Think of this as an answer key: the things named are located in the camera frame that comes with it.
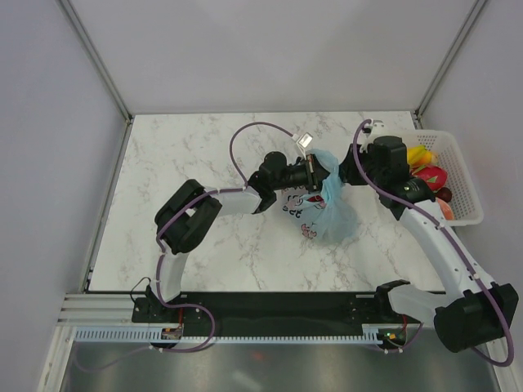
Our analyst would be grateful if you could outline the red fake dragon fruit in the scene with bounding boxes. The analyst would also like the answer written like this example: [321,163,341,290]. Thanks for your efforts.
[411,165,448,192]

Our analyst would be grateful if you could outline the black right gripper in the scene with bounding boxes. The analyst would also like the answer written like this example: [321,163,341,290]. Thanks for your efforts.
[336,143,386,189]

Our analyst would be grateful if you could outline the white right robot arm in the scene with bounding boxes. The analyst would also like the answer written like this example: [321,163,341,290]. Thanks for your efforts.
[340,136,519,358]

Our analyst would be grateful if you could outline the light blue plastic bag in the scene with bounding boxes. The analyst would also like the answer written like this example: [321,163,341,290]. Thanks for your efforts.
[281,149,359,244]

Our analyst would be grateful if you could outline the aluminium frame rail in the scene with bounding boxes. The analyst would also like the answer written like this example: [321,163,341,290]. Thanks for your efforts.
[57,293,134,327]

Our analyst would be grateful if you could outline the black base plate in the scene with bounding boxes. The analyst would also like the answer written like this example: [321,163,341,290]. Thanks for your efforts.
[130,290,423,338]

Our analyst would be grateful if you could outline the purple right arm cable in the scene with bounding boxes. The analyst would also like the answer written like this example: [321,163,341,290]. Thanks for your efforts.
[352,118,515,367]

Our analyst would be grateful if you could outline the dark purple fake plum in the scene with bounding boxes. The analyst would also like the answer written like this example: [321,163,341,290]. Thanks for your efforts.
[436,187,453,203]

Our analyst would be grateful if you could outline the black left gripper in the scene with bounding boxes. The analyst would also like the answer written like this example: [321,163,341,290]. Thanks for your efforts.
[272,155,344,194]

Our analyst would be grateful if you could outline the aluminium corner post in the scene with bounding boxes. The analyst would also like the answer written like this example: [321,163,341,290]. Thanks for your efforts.
[56,0,135,123]
[411,0,489,129]

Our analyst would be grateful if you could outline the yellow fake banana bunch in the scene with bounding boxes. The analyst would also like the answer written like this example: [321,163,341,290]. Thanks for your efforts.
[407,145,433,167]

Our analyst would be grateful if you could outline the orange fake peach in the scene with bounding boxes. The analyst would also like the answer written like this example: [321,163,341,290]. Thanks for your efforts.
[427,151,438,165]

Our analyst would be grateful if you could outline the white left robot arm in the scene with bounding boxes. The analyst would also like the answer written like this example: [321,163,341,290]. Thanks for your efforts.
[150,152,329,322]

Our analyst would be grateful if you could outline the right aluminium corner post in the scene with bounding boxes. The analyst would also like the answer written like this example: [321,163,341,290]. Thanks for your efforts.
[411,0,489,129]

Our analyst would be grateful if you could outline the white slotted cable duct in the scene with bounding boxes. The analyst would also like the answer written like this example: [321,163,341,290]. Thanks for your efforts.
[74,326,382,345]

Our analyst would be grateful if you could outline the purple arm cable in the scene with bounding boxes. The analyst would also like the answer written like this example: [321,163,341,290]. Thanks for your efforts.
[352,118,515,367]
[155,121,299,353]

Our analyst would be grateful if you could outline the fake watermelon slice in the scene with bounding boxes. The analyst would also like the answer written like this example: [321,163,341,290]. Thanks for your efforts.
[436,198,454,221]

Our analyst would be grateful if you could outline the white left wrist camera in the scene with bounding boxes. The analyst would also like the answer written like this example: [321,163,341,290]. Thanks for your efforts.
[292,132,314,158]

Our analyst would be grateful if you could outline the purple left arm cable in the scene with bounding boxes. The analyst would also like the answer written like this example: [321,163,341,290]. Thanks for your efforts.
[155,121,299,353]

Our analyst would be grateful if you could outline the left aluminium corner post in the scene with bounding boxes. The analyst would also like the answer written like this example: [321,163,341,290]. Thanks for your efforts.
[56,0,135,123]

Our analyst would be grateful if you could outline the white plastic fruit basket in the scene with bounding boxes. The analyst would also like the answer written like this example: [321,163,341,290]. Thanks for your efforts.
[400,130,484,227]

